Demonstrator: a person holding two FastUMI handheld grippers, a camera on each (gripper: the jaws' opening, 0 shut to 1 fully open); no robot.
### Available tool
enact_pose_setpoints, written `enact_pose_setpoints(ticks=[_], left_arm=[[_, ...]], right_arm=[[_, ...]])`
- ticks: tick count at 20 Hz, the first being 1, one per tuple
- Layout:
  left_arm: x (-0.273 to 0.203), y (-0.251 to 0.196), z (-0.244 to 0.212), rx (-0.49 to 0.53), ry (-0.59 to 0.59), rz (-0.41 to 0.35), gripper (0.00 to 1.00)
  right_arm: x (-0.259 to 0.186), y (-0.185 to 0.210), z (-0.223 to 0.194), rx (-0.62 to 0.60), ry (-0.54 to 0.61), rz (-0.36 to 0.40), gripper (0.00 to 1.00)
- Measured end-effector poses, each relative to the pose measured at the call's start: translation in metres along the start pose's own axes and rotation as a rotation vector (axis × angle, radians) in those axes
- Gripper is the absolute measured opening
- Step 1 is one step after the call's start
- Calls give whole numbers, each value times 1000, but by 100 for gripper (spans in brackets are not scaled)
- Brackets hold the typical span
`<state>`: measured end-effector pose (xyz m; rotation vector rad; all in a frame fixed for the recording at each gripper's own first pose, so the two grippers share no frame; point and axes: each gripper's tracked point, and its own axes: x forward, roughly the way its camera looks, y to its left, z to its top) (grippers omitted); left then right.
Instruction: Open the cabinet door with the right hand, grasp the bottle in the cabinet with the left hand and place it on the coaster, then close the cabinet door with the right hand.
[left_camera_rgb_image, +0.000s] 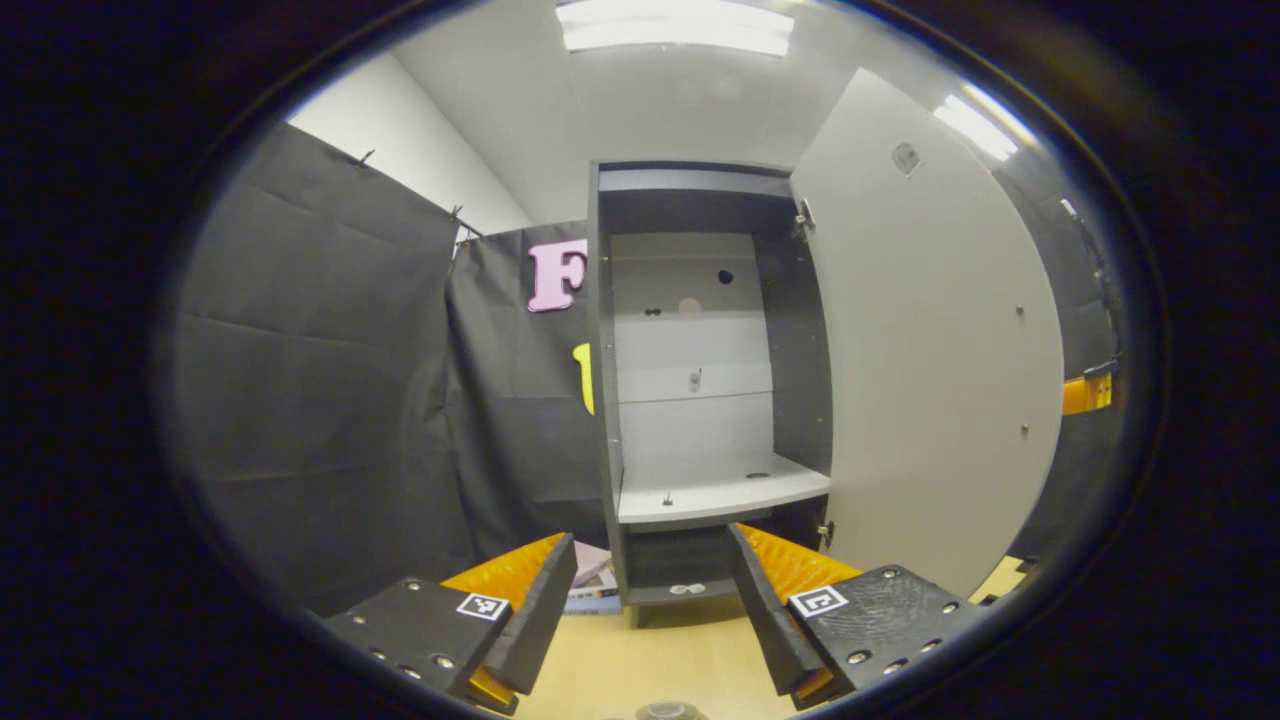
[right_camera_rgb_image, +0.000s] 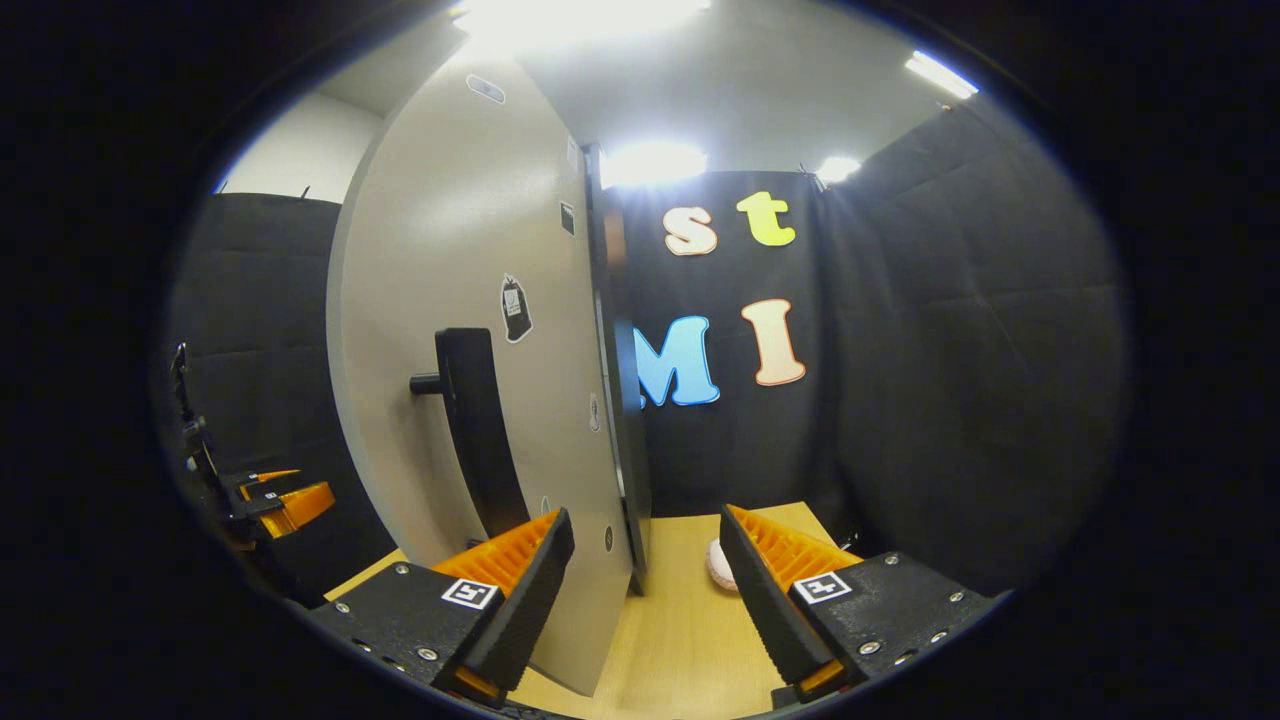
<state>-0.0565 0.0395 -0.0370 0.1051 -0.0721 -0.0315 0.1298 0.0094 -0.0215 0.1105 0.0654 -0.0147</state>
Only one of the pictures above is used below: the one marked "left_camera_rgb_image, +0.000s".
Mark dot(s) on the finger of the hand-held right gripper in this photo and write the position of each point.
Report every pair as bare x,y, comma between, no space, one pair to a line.
1090,393

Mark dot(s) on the dark grey cabinet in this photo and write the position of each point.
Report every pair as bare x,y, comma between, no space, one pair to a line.
690,350

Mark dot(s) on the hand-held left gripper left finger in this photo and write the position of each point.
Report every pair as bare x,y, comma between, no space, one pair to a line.
540,610

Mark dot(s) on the beige cabinet door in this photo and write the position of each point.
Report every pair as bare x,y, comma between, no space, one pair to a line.
930,350

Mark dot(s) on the pink white paper packet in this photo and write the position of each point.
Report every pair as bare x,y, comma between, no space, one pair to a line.
592,580

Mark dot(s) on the metal door hinge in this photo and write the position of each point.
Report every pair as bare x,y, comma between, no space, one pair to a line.
826,535
805,220

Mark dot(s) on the grey cabinet shelf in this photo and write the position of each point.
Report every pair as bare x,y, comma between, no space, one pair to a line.
710,495

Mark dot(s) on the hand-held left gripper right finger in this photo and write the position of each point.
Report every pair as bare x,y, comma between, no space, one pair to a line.
765,620

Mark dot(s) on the black backdrop cloth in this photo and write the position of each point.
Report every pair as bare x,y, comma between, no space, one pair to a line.
320,350

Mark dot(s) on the ceiling light panel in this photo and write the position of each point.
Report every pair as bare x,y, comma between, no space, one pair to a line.
980,125

